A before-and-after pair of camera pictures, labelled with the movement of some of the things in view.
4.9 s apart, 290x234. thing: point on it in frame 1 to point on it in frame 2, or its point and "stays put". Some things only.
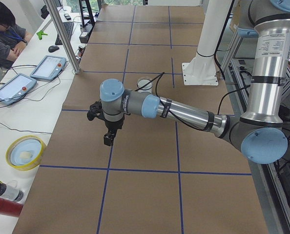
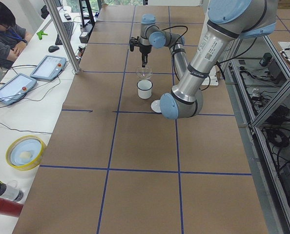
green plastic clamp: [40, 33] stays put
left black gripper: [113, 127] to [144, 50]
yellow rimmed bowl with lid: [25, 152] stays put
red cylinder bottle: [4, 206] stays put
